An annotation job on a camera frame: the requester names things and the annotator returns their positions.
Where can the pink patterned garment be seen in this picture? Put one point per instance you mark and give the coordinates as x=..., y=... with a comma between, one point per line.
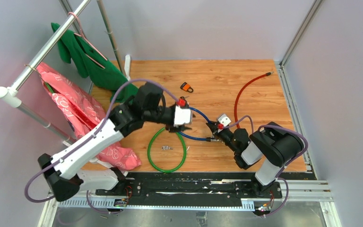
x=84, y=113

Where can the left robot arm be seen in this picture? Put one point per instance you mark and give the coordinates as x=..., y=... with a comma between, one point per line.
x=152, y=103

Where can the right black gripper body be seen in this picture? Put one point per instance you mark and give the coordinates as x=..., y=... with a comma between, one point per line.
x=226, y=135

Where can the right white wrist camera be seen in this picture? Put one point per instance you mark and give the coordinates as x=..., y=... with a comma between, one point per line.
x=223, y=121

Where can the orange black padlock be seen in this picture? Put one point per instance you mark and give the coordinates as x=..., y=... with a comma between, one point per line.
x=186, y=87

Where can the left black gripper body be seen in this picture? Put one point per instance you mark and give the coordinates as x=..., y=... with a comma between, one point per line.
x=171, y=127

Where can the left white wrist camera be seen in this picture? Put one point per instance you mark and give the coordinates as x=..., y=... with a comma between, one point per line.
x=182, y=116

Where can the blue cable lock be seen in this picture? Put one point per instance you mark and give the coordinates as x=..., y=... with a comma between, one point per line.
x=202, y=133

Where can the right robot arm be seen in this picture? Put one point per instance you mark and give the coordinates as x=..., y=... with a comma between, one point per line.
x=277, y=145

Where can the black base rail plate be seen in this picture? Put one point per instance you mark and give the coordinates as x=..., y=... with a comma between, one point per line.
x=189, y=189

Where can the white metal clothes rack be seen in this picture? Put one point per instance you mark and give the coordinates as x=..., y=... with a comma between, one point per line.
x=9, y=94

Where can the green cloth garment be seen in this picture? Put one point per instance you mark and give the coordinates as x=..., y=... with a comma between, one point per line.
x=89, y=62

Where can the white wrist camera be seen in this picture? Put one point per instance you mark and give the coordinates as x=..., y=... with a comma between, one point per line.
x=182, y=116
x=223, y=121

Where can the small silver cable keys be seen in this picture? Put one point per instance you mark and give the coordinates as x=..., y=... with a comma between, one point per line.
x=166, y=148

